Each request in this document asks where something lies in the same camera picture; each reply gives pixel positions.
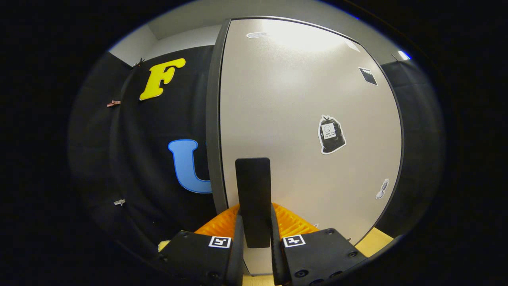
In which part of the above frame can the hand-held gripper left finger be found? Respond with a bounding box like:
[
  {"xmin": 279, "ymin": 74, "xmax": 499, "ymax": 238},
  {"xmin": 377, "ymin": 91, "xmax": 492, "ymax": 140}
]
[{"xmin": 158, "ymin": 204, "xmax": 244, "ymax": 286}]

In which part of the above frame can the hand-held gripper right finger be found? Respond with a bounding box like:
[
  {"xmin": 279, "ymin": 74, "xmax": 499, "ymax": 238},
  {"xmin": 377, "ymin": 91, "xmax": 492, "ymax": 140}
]
[{"xmin": 271, "ymin": 203, "xmax": 368, "ymax": 286}]

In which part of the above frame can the black door handle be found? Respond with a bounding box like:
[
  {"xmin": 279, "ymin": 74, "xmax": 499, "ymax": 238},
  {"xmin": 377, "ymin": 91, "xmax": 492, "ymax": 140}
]
[{"xmin": 235, "ymin": 158, "xmax": 272, "ymax": 249}]

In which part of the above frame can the grey shoe cabinet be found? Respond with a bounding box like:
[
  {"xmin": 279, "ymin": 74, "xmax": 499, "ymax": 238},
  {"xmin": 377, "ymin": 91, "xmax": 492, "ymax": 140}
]
[{"xmin": 206, "ymin": 16, "xmax": 405, "ymax": 275}]

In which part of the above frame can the black backdrop cloth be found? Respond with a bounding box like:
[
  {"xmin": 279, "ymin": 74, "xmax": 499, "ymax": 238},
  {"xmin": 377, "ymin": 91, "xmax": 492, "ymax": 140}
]
[{"xmin": 69, "ymin": 44, "xmax": 444, "ymax": 259}]

